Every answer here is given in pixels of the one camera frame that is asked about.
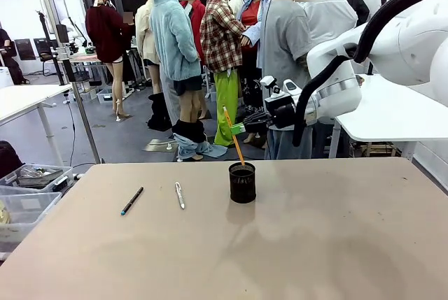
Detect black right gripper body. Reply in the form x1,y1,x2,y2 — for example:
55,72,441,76
265,95,299,129

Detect yellow pencil red eraser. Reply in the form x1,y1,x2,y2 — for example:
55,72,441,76
223,106,246,167

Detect white multicolour ballpoint pen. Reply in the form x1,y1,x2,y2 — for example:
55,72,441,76
174,181,186,210

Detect black mesh pen holder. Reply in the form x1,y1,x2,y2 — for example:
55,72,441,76
228,162,257,205

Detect black pen teal cap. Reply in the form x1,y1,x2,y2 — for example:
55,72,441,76
120,186,145,216

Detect mannequin plaid shirt green pants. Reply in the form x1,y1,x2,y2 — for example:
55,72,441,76
199,0,248,147

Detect mannequin red top blue shirt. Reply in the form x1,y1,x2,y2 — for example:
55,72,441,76
236,0,276,147

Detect mannequin in white shirt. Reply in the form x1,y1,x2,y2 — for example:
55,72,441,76
302,0,358,48

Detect mannequin in blue fleece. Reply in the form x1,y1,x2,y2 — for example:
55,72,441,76
148,0,228,162

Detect mannequin in red jacket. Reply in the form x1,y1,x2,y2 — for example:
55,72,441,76
180,0,208,121

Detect mannequin in cream jacket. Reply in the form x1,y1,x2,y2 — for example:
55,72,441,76
134,0,164,129

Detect metal support pole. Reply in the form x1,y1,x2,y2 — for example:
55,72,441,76
34,0,103,165

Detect mannequin in maroon sweater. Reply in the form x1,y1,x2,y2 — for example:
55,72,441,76
85,0,136,122

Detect workbench with red mat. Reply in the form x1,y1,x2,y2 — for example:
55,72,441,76
57,46,106,105

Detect black office chair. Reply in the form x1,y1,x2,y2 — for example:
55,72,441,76
34,37,59,76

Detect white table with legs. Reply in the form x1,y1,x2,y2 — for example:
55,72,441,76
0,83,73,168

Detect clear bin with parts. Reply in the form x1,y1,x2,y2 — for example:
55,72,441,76
0,163,74,194

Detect black bag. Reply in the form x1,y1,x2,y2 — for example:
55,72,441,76
0,140,25,179

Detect clear plastic storage bin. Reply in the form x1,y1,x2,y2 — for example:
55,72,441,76
0,185,63,252

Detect person in black clothes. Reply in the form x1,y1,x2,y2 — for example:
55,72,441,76
0,27,31,85

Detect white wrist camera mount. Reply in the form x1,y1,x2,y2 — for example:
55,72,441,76
260,75,302,103

